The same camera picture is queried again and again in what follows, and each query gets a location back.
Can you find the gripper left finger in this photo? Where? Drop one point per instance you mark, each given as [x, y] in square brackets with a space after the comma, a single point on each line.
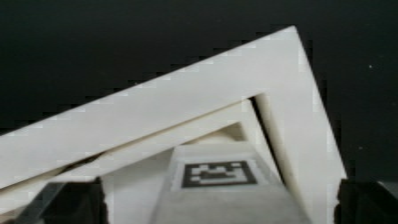
[69, 204]

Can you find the white square tabletop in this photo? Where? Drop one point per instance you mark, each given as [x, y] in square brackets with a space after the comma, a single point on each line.
[166, 110]

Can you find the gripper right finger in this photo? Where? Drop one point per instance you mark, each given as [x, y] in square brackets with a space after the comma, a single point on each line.
[369, 202]

